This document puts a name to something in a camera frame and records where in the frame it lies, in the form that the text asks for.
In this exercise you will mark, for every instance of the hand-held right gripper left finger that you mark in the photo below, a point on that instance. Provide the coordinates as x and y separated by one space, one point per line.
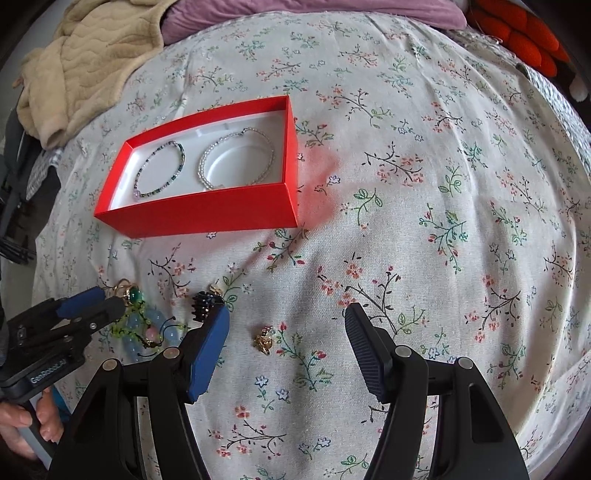
207 350

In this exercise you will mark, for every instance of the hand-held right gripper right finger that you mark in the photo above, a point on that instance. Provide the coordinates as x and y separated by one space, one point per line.
364 355

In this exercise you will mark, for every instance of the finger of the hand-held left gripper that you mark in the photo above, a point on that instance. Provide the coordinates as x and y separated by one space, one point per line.
85 299
108 311

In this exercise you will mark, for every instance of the black hair claw clip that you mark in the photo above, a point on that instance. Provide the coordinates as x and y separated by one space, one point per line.
203 307

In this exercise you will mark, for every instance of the red jewelry box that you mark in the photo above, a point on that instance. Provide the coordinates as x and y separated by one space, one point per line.
207 212

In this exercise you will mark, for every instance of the person's left hand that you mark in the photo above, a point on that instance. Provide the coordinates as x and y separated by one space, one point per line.
48 415

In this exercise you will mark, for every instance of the gold brooch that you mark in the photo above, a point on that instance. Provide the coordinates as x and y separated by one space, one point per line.
264 342

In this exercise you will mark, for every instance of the floral bedsheet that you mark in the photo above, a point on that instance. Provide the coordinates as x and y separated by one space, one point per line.
415 230

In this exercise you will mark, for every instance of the beige quilted blanket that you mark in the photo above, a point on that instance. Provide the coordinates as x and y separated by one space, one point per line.
92 60

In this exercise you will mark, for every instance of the purple pillow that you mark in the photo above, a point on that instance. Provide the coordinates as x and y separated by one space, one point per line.
323 11

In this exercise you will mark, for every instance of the orange plush cushion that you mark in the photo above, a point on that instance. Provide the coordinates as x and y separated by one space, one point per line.
526 46

